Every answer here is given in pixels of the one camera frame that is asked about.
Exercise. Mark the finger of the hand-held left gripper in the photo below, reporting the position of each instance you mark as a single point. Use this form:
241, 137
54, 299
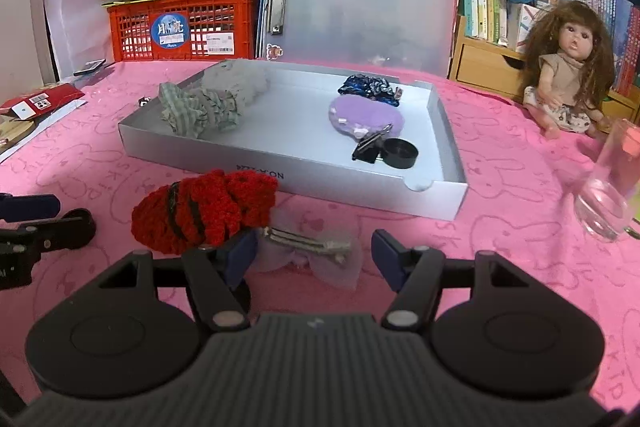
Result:
30, 207
70, 229

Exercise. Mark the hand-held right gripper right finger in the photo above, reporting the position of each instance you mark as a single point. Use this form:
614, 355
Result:
390, 257

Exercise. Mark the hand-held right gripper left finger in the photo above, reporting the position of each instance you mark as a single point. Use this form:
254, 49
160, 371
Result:
242, 257

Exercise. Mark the lavender bow hair clip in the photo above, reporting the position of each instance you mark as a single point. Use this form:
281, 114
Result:
330, 269

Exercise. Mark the red crochet hair accessory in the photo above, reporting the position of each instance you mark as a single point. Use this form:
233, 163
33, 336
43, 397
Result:
200, 212

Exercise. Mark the silver shallow cardboard box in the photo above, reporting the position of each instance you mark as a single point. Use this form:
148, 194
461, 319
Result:
225, 162

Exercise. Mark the black binder clip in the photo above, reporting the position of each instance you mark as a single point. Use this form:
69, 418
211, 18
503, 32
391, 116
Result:
367, 148

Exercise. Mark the green striped cloth scrunchie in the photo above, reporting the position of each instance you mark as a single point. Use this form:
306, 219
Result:
195, 112

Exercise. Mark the flat white paper sheet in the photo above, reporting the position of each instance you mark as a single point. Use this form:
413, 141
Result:
50, 119

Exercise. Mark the pink rabbit print cloth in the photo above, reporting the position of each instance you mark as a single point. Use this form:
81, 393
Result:
500, 247

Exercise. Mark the red envelope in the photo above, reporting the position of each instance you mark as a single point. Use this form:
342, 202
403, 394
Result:
60, 94

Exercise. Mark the purple fluffy hair clip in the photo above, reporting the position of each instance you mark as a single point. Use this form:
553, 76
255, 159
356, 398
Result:
360, 112

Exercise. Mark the small black card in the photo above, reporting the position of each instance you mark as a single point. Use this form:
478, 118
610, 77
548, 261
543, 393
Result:
90, 67

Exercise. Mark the upright white paper sheets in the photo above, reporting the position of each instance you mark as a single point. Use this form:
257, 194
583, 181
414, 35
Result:
70, 32

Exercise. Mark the white fluffy scrunchie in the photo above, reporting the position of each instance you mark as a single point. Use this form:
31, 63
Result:
240, 77

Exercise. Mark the wooden drawer box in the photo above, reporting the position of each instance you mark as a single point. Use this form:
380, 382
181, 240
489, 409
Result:
480, 62

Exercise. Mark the clear glass mug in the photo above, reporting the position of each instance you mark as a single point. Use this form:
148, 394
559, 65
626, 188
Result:
605, 207

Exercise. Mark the red plastic crate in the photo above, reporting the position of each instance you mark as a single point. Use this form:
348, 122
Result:
225, 17

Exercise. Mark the translucent plastic clipboard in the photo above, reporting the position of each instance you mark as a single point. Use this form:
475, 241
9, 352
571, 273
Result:
360, 7

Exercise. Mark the brown-haired baby doll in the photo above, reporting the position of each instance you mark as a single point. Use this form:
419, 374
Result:
565, 67

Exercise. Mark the white carton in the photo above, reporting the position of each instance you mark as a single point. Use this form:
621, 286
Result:
522, 27

